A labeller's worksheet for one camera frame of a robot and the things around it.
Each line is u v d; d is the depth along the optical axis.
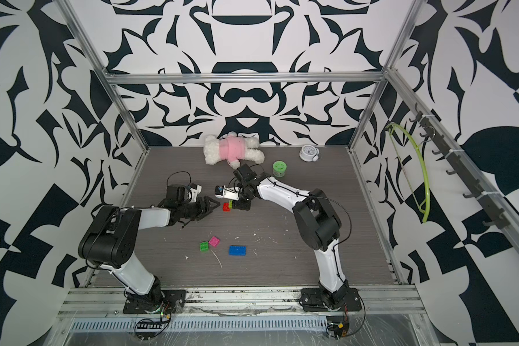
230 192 0.80
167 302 0.73
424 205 0.67
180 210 0.82
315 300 0.75
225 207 0.96
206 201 0.86
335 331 0.71
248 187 0.70
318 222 0.52
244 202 0.82
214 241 0.87
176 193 0.78
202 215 0.85
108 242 0.47
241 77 0.92
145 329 0.72
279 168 1.05
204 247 0.85
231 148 1.08
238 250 0.83
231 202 0.83
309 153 1.14
